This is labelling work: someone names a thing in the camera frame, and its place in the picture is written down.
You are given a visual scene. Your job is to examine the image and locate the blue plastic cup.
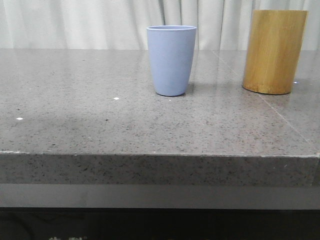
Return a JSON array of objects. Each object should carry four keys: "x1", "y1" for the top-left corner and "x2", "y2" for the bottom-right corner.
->
[{"x1": 146, "y1": 25, "x2": 197, "y2": 97}]

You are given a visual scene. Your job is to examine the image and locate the bamboo cylindrical cup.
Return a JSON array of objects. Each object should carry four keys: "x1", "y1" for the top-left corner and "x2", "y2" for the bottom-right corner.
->
[{"x1": 242, "y1": 10, "x2": 309, "y2": 95}]

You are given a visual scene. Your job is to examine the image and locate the grey-white curtain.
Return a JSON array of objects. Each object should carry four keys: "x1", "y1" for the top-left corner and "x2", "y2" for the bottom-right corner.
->
[{"x1": 0, "y1": 0, "x2": 320, "y2": 51}]

